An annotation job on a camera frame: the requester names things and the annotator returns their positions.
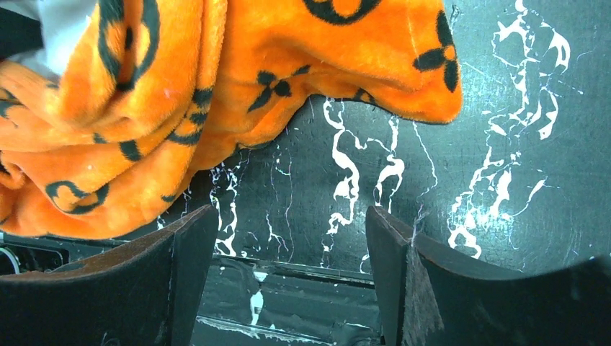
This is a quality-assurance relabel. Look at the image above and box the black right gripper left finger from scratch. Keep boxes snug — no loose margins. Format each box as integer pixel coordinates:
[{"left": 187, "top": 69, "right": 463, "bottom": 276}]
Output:
[{"left": 1, "top": 205, "right": 218, "bottom": 345}]

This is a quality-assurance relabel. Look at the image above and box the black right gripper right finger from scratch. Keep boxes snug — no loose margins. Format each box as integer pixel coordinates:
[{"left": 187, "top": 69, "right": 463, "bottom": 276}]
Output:
[{"left": 365, "top": 206, "right": 610, "bottom": 345}]

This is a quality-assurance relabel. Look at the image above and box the orange patterned pillowcase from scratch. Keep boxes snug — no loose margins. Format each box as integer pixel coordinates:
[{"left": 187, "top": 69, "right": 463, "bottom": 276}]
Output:
[{"left": 1, "top": 1, "right": 463, "bottom": 239}]

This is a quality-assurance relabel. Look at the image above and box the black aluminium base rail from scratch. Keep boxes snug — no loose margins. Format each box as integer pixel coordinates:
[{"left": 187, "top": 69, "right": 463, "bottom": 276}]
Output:
[{"left": 1, "top": 237, "right": 383, "bottom": 345}]

